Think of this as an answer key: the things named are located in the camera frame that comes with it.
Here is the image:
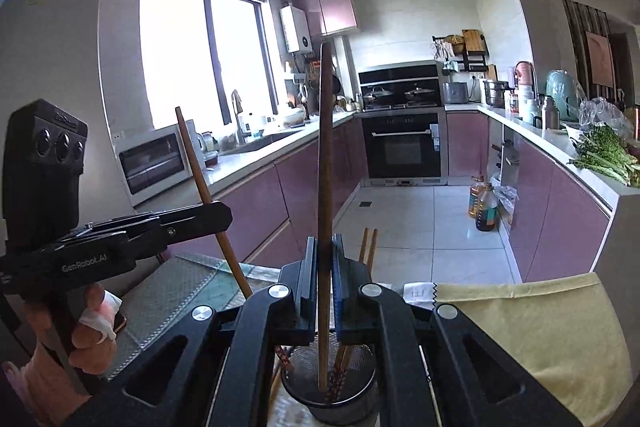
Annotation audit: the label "steel faucet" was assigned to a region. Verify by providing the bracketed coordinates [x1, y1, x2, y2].
[230, 89, 248, 145]

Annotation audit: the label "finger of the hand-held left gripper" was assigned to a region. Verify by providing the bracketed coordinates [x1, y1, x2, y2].
[120, 202, 233, 253]
[75, 213, 161, 234]

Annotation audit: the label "brown wall hanging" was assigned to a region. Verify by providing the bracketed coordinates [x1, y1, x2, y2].
[585, 31, 616, 88]

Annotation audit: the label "dark oil bottle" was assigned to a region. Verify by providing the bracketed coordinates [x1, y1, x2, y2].
[475, 184, 499, 232]

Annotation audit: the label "black wall rack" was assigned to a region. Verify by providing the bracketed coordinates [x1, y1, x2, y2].
[432, 29, 490, 72]

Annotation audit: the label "green leafy vegetables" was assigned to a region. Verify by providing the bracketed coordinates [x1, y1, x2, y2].
[567, 124, 640, 188]

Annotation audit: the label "yellow oil bottle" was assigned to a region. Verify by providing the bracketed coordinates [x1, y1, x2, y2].
[467, 175, 488, 219]

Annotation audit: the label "pale green appliance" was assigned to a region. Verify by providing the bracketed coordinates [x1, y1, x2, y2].
[545, 69, 587, 122]

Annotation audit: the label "silver toaster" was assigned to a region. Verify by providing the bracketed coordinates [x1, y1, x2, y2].
[442, 82, 469, 104]

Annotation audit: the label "pink kettle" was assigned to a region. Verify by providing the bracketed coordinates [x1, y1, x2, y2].
[514, 61, 536, 100]

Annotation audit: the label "kitchen sink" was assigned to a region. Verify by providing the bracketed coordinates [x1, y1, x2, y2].
[220, 129, 301, 155]

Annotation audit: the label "black mesh utensil holder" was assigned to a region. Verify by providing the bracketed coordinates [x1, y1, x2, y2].
[280, 342, 378, 425]

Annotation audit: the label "clear plastic bag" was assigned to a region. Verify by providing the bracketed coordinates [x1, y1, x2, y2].
[579, 97, 633, 138]

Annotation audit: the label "pink wall cabinet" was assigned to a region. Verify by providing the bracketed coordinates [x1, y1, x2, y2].
[292, 0, 359, 38]

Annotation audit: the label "black built-in oven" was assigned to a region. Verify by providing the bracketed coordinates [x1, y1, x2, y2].
[361, 109, 447, 180]

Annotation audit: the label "white toaster oven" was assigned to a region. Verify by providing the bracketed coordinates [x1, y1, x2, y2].
[116, 119, 206, 208]

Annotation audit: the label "white jar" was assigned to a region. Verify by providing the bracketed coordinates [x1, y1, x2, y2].
[517, 84, 538, 120]

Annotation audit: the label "grey refrigerator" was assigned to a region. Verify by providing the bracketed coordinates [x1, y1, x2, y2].
[0, 0, 113, 132]

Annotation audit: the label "pink base cabinets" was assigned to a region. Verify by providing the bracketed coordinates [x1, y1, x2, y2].
[446, 111, 613, 283]
[165, 114, 368, 268]

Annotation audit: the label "white water heater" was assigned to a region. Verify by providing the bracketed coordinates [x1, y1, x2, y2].
[280, 4, 313, 54]

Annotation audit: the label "yellow and grey placemat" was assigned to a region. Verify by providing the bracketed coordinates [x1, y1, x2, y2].
[400, 272, 621, 427]

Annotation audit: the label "long brown chopstick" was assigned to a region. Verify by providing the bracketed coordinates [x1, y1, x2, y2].
[175, 107, 253, 300]
[318, 42, 335, 395]

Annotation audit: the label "person's left hand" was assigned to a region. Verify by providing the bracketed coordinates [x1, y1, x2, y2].
[25, 284, 126, 388]

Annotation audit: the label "lidded cooking pot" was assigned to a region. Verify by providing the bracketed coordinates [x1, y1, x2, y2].
[362, 88, 395, 105]

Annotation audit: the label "steel stock pot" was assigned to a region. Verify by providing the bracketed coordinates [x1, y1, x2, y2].
[482, 79, 508, 108]

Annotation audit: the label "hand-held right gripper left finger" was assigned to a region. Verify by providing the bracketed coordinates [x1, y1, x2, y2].
[65, 236, 321, 427]

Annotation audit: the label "black range hood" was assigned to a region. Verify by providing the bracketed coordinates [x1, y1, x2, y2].
[358, 62, 442, 100]

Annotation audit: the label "green patterned tablecloth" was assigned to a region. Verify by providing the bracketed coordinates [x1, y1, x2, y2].
[107, 254, 311, 368]

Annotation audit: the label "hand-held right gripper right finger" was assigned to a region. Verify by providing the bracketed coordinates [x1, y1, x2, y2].
[331, 234, 583, 427]

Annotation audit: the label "kitchen window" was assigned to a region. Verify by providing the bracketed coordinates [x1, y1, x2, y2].
[139, 0, 278, 130]

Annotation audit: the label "steel thermos flask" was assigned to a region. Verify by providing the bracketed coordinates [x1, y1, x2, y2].
[542, 94, 560, 130]

